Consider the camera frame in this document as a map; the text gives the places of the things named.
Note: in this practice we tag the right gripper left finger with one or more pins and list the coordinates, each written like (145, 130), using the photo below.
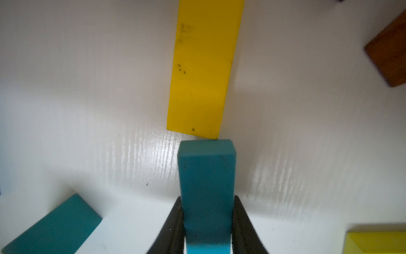
(171, 239)

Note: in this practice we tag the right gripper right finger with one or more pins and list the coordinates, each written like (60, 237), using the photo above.
(244, 237)

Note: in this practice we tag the long teal block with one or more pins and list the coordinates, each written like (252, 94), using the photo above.
(207, 179)

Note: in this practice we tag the long yellow block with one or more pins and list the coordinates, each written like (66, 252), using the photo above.
(375, 243)
(206, 38)

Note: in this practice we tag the teal triangle block lower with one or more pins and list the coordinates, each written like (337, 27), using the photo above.
(62, 231)

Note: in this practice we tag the brown wooden block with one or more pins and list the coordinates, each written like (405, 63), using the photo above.
(387, 51)

